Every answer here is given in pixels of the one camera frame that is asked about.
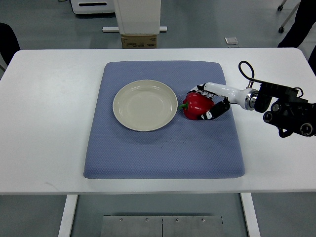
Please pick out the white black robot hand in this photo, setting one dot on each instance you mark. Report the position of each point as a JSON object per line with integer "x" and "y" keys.
{"x": 223, "y": 96}

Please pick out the red bell pepper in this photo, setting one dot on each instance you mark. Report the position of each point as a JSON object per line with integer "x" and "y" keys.
{"x": 195, "y": 105}

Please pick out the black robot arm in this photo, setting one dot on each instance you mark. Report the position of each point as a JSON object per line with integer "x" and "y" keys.
{"x": 281, "y": 106}

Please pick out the small grey floor plate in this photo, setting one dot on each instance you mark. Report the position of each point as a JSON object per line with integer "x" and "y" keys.
{"x": 231, "y": 40}

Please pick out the beige round plate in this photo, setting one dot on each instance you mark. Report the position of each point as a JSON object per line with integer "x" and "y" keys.
{"x": 145, "y": 105}

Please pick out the blue textured mat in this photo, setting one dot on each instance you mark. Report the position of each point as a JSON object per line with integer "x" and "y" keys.
{"x": 183, "y": 149}

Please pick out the dark-clothed person at right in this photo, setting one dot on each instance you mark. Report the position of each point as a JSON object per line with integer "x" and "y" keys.
{"x": 304, "y": 20}

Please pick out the white table right leg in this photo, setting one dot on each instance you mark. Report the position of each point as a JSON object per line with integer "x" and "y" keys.
{"x": 250, "y": 215}

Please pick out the white table leg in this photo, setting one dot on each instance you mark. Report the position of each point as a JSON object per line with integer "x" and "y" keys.
{"x": 68, "y": 216}
{"x": 250, "y": 215}

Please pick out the cardboard box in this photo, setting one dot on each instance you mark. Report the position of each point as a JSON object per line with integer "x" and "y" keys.
{"x": 139, "y": 41}

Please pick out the white machine column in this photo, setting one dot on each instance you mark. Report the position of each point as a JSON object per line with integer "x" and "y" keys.
{"x": 137, "y": 17}

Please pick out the white appliance with slot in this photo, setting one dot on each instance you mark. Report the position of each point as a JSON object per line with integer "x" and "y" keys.
{"x": 92, "y": 6}

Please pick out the white table left leg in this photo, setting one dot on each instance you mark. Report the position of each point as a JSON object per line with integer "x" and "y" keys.
{"x": 68, "y": 216}

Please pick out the person in dark clothes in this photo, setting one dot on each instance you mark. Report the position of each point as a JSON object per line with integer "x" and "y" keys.
{"x": 8, "y": 43}

